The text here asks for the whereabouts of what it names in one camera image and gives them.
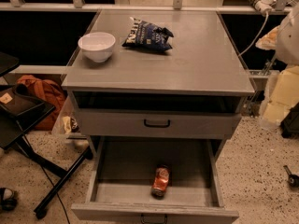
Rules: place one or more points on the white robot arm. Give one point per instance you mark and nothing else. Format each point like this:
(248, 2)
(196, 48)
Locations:
(287, 49)

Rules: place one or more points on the black floor tool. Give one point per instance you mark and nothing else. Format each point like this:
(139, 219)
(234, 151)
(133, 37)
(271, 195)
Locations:
(293, 180)

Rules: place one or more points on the black folding chair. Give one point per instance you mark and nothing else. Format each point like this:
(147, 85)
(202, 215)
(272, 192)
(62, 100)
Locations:
(20, 113)

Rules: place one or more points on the orange backpack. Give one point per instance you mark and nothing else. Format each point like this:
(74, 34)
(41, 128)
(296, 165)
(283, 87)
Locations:
(49, 91)

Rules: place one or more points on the grey middle drawer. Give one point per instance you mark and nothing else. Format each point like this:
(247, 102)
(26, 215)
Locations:
(157, 124)

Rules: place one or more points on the clear plastic snack bag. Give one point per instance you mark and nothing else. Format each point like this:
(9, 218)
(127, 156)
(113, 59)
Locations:
(66, 124)

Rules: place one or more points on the black sandal foot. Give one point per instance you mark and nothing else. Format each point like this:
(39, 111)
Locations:
(8, 200)

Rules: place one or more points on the blue chip bag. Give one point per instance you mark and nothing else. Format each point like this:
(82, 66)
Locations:
(148, 35)

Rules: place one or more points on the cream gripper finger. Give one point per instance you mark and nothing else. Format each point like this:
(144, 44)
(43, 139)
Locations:
(268, 41)

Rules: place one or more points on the grey open bottom drawer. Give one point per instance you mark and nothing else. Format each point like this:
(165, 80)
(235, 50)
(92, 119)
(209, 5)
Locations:
(124, 171)

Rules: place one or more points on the white bowl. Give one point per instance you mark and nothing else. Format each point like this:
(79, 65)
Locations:
(97, 46)

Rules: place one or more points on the grey drawer cabinet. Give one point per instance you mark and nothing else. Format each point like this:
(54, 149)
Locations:
(199, 74)

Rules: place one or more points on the red coke can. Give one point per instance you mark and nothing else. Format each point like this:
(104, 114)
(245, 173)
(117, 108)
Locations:
(161, 181)

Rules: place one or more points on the white power strip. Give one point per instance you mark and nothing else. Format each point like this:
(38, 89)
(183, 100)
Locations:
(263, 6)

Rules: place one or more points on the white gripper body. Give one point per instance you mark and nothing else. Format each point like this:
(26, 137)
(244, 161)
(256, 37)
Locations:
(289, 46)

